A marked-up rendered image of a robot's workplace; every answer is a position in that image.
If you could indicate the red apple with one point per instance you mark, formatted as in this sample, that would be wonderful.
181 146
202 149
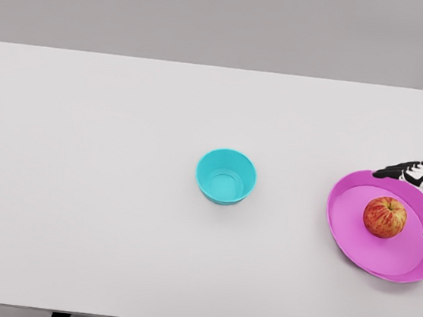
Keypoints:
384 217

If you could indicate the pink plate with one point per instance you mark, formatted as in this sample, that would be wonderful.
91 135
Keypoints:
352 228

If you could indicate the blue bowl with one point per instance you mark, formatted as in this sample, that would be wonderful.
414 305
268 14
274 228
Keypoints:
225 179

